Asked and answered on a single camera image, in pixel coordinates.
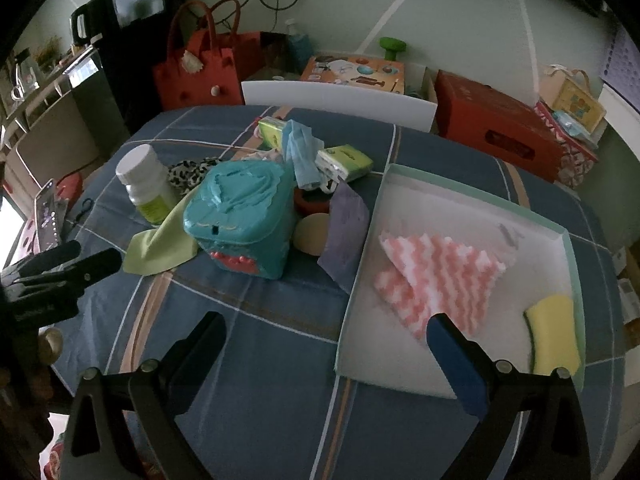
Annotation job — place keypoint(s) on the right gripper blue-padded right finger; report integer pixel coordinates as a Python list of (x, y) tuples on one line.
[(468, 369)]

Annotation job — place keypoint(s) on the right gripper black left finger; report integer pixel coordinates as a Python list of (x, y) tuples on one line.
[(161, 390)]

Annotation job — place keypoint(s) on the yellow sponge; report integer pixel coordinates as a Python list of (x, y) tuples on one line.
[(551, 325)]

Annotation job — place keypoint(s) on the lime green cloth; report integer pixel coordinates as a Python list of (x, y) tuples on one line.
[(163, 248)]

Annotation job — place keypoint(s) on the pink zigzag white cloth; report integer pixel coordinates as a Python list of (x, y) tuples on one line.
[(430, 274)]

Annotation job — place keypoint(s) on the white pill bottle green label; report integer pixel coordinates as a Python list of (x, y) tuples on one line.
[(146, 180)]

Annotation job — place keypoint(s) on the leopard print scrunchie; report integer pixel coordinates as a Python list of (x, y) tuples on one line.
[(186, 175)]

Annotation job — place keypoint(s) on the teal plastic toy case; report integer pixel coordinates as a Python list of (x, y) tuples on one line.
[(242, 215)]

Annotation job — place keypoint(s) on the purple snack packet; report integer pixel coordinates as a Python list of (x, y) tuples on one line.
[(349, 219)]

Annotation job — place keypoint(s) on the green tissue pack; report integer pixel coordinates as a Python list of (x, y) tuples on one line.
[(343, 163), (270, 129)]

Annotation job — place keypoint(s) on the light blue face mask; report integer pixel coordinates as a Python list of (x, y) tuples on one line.
[(300, 148)]

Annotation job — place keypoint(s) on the smartphone on stand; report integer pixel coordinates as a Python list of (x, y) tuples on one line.
[(48, 234)]

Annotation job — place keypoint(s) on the white shallow box tray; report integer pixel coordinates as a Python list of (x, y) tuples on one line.
[(376, 349)]

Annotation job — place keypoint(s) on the blue plaid table cover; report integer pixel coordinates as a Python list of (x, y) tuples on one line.
[(273, 407)]

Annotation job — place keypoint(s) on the red patterned gift bag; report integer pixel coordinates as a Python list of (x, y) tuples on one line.
[(577, 159)]

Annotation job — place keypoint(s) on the red cardboard box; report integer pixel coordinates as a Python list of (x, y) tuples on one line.
[(488, 120)]

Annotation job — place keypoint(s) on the black kettle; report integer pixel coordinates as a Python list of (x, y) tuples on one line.
[(94, 18)]

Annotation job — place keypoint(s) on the white foam board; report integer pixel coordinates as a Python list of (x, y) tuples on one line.
[(391, 108)]

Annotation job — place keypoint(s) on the red felt tote bag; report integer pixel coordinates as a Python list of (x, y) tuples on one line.
[(210, 68)]

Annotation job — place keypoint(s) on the beige gift bag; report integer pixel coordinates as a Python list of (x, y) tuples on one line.
[(568, 91)]

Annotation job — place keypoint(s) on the orange toy picture box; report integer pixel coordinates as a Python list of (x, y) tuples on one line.
[(356, 71)]

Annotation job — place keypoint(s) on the green dumbbell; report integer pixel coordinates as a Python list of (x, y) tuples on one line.
[(392, 47)]

